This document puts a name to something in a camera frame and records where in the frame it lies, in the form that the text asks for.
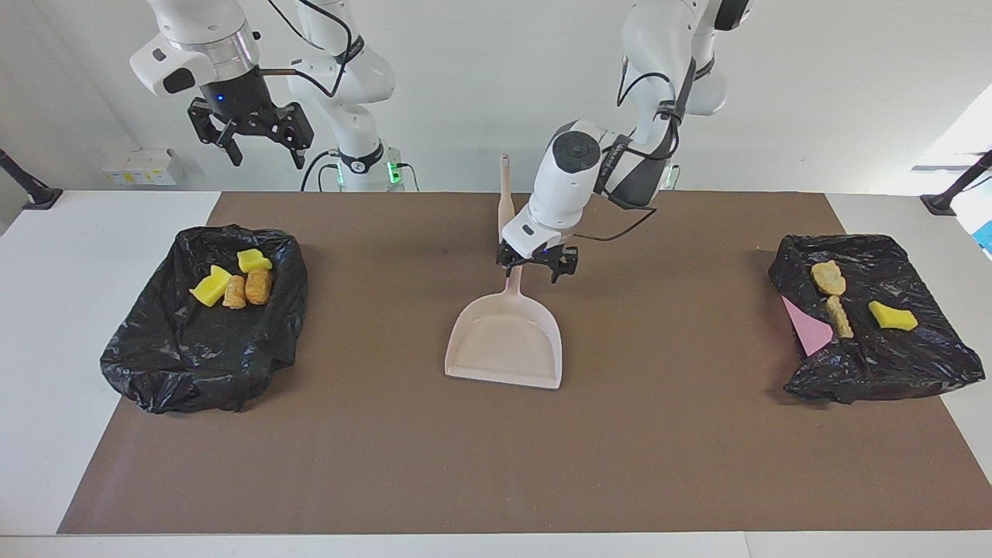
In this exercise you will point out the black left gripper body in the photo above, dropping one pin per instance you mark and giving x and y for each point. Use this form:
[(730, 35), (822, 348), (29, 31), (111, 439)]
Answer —
[(542, 256)]

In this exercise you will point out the black camera stand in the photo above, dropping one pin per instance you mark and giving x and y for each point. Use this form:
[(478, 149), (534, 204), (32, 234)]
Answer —
[(39, 198), (942, 204)]

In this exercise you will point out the beige plastic dustpan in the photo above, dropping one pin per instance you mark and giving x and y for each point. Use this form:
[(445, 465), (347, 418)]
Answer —
[(504, 349)]

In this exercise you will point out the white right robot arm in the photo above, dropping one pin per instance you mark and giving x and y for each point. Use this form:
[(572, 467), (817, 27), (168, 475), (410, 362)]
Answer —
[(349, 85)]

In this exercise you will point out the brown bread-like trash piece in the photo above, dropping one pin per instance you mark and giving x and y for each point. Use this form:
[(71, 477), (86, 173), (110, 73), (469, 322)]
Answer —
[(258, 287)]

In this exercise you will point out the black trash bag bin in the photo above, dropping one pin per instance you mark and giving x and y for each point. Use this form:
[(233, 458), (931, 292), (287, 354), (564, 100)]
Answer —
[(194, 364)]

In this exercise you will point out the large white wall box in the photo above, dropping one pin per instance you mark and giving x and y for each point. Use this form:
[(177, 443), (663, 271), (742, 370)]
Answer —
[(153, 167)]

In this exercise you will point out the blue object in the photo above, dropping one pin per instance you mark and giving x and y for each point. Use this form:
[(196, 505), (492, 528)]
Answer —
[(986, 236)]

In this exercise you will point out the pink bin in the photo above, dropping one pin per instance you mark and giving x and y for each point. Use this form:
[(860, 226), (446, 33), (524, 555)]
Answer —
[(810, 337)]

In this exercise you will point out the orange striped trash piece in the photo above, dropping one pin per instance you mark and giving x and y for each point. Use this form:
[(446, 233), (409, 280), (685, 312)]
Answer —
[(839, 318)]

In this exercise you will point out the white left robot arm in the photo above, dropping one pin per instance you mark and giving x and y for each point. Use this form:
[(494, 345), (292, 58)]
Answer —
[(566, 186)]

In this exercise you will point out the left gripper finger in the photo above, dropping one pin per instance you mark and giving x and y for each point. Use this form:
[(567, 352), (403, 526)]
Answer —
[(505, 260), (566, 263)]

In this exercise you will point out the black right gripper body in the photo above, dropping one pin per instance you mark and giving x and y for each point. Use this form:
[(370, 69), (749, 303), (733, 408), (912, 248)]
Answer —
[(234, 101)]

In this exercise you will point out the brown table mat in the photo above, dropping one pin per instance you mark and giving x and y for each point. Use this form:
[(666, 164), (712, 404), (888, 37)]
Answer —
[(620, 465)]

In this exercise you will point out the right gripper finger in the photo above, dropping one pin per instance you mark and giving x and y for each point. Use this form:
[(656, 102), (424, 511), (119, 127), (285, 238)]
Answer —
[(218, 133), (293, 133)]

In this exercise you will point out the beige hand brush black bristles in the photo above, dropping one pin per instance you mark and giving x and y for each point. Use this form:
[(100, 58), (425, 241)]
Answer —
[(505, 201)]

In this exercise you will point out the yellow notched sponge piece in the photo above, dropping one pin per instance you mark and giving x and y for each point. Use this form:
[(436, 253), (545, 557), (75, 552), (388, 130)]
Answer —
[(253, 260)]

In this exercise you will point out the yellow wedge sponge piece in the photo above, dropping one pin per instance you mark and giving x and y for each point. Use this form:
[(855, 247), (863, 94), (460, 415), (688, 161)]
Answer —
[(211, 287)]

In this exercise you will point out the pale trash piece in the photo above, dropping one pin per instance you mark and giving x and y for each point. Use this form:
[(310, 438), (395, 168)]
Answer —
[(234, 294), (828, 278)]

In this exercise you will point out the black trash bag over pink bin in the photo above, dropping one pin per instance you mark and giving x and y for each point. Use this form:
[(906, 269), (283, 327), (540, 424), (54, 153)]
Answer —
[(891, 364)]

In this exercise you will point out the small yellow sponge piece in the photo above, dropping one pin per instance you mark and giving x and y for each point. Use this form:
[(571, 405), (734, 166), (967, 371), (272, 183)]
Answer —
[(893, 316)]

